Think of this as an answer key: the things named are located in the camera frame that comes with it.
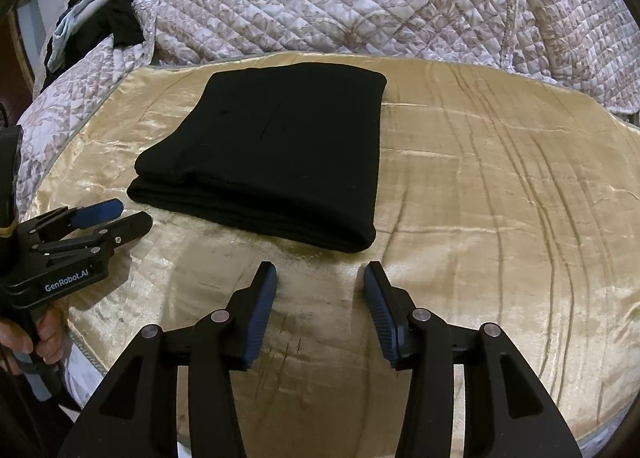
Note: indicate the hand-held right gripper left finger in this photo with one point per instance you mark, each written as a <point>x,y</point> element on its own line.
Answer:
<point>260,318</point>

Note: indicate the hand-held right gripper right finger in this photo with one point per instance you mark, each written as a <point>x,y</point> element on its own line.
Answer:
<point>382,318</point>

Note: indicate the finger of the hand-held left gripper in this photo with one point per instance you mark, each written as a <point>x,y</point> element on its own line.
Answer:
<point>127,228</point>
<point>100,212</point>

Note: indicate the black pants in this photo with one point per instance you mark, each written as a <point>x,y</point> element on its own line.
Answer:
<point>280,153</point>

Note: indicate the person's left hand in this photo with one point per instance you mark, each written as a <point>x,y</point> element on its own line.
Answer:
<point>50,338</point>

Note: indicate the gold satin blanket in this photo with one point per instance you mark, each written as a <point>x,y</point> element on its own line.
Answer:
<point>500,188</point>

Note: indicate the pile of dark clothes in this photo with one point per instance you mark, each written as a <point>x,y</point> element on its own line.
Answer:
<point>115,18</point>

